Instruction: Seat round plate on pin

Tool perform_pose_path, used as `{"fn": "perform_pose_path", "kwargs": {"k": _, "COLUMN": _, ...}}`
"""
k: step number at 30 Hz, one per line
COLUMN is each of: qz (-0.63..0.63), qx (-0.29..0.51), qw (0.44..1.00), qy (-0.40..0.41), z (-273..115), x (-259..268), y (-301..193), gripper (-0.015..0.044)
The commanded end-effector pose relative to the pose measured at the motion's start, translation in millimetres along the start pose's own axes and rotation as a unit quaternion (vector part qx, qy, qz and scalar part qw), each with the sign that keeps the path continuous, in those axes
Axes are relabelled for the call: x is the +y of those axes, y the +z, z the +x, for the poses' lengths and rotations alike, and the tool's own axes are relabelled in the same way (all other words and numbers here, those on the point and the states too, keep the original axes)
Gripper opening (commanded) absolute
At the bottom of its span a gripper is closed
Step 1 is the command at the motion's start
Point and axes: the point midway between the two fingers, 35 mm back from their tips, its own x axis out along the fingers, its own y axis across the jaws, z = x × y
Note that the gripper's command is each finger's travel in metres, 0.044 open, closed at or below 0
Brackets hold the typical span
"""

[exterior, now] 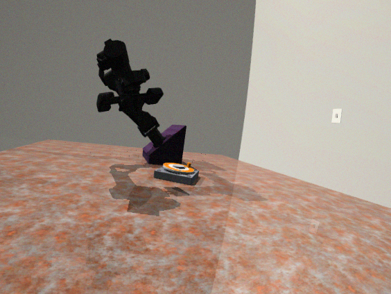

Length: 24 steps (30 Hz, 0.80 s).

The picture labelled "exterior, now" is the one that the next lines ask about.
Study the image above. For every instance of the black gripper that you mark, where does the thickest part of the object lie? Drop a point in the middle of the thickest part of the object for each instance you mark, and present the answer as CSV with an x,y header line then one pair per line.
x,y
130,100

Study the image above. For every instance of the orange round plate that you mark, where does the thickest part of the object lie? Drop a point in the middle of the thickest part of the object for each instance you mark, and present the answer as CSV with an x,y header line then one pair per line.
x,y
187,169

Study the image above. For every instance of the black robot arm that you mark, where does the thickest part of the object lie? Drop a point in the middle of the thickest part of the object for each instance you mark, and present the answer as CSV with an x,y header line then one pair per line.
x,y
115,56

